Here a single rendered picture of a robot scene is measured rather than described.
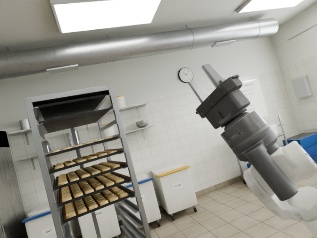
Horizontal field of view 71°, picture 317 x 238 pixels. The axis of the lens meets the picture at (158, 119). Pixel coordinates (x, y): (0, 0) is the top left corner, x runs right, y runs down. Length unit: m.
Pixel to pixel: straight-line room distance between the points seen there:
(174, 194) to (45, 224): 1.88
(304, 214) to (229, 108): 0.24
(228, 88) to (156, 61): 4.10
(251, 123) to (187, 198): 3.39
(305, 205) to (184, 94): 4.10
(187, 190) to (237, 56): 3.14
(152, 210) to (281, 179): 3.30
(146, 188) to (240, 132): 3.17
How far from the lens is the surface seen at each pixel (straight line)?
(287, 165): 0.47
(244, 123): 0.45
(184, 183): 3.74
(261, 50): 5.86
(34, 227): 3.67
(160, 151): 4.25
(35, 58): 3.30
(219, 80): 0.49
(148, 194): 3.59
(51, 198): 1.33
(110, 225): 3.62
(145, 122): 3.93
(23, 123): 4.01
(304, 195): 0.56
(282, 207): 0.52
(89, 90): 1.37
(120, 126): 1.36
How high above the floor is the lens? 1.49
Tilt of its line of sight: 2 degrees up
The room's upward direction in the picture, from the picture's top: 15 degrees counter-clockwise
